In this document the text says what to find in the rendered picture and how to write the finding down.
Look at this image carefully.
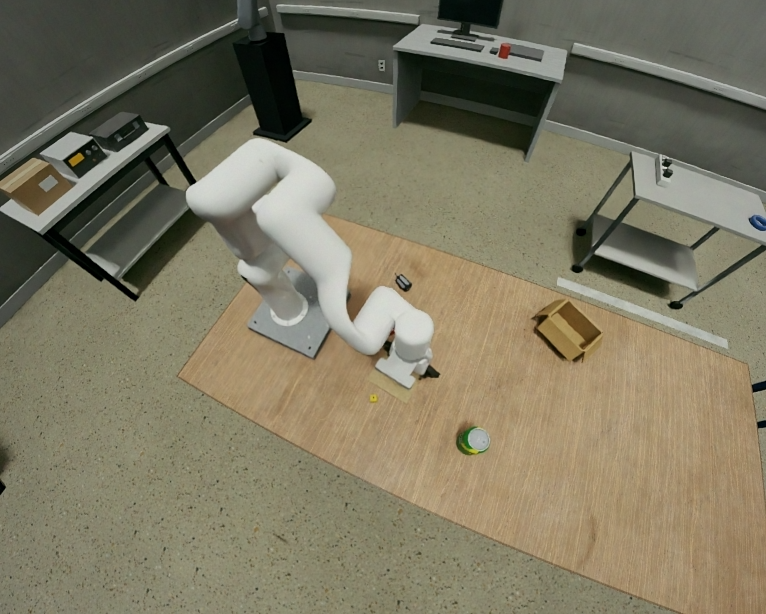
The green drink can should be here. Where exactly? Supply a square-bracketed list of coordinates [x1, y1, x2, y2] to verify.
[456, 427, 490, 456]

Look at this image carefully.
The brown cardboard box with flaps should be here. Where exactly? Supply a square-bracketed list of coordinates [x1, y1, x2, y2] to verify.
[537, 299, 604, 364]

